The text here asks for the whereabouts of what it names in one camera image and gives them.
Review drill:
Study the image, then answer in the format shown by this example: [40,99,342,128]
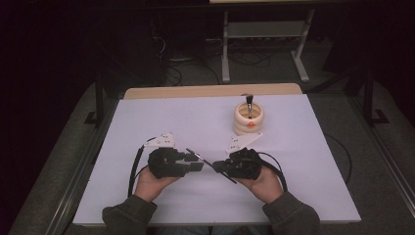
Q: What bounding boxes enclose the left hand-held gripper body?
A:
[145,132,192,179]

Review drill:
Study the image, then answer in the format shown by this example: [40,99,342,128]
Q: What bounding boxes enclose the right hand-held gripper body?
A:
[224,131,263,180]

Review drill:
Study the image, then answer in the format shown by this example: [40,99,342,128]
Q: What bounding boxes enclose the cream ribbed brush holder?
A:
[233,101,264,137]

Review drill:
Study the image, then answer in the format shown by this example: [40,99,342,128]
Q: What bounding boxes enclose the black makeup brush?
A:
[241,93,254,119]

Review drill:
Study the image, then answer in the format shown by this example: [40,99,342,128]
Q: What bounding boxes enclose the person's left hand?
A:
[134,165,179,203]

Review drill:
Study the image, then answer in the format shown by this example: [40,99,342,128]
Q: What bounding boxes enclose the person's right hand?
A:
[236,165,284,205]

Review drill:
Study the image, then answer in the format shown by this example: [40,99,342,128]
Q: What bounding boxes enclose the white table cover board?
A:
[71,93,362,227]

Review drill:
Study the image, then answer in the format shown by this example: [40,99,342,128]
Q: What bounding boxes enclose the wooden table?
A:
[123,82,303,101]

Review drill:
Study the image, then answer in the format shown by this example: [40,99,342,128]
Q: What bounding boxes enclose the black metal stand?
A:
[362,68,391,127]
[83,73,106,127]

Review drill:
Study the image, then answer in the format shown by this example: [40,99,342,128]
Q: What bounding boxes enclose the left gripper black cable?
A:
[127,136,158,199]

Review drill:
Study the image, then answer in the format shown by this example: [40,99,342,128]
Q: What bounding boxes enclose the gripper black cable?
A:
[127,136,158,199]
[256,151,289,193]

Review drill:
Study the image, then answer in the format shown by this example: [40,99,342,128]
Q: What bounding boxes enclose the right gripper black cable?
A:
[256,151,289,193]

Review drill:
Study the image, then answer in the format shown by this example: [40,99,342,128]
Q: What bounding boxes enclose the aluminium rail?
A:
[347,96,415,210]
[45,97,120,235]

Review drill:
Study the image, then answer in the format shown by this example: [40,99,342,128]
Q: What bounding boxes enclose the black floor cables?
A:
[228,48,272,69]

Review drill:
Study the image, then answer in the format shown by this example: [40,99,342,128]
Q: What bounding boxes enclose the thin black cable loop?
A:
[324,133,353,185]

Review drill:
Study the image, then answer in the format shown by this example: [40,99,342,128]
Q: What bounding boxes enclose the grey metal desk frame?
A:
[208,0,347,84]

